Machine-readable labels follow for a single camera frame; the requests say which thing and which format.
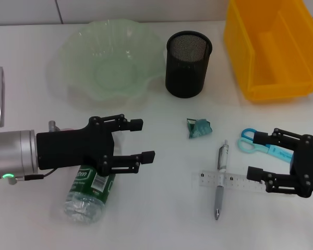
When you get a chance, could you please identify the black mesh pen holder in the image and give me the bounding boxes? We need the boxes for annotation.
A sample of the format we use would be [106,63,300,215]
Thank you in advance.
[165,30,213,99]

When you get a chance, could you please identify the yellow plastic bin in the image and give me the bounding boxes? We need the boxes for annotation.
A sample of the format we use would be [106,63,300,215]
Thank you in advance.
[223,0,313,102]

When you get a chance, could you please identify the green glass fruit bowl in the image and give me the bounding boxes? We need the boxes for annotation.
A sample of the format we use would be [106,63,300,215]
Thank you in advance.
[47,20,165,106]

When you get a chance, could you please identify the green plastic wrapper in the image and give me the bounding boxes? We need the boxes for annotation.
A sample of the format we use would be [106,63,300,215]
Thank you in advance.
[186,117,214,140]

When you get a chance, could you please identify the green label water bottle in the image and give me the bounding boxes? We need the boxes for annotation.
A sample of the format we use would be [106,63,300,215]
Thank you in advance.
[63,130,126,225]

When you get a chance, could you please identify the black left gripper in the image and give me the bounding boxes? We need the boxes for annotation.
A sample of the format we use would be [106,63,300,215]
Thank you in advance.
[35,114,156,178]

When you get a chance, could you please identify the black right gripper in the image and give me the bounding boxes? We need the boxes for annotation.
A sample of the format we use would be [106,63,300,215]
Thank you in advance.
[246,127,313,199]

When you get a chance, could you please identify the blue sheathed scissors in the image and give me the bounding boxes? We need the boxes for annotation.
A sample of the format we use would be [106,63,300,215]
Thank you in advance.
[236,128,295,165]

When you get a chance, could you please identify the silver grey ballpoint pen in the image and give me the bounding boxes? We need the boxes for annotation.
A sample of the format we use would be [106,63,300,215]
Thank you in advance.
[214,140,230,221]

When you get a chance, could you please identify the left arm wrist cable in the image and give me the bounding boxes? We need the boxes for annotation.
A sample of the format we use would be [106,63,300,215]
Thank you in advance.
[5,120,61,185]

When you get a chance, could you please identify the clear plastic ruler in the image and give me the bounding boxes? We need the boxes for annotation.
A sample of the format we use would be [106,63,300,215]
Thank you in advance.
[199,169,272,193]

